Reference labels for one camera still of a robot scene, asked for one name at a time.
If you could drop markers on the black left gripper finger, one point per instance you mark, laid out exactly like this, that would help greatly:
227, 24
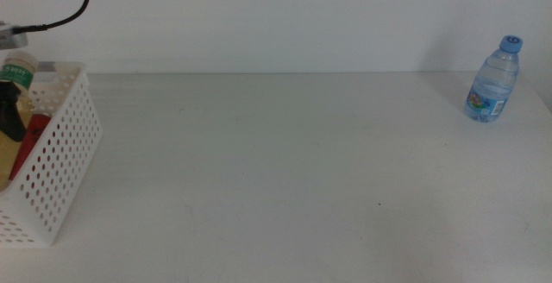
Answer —
10, 115

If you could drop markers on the red soda can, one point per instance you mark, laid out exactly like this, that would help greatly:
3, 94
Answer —
32, 132

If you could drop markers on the yellow tea bottle green label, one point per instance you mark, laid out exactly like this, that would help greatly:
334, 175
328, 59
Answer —
17, 69

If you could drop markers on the clear water bottle blue cap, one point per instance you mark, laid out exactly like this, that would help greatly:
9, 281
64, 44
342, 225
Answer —
491, 84

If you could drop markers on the white perforated plastic basket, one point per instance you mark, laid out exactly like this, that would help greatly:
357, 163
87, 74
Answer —
64, 145

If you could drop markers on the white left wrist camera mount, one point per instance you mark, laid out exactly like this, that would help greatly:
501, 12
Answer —
10, 39

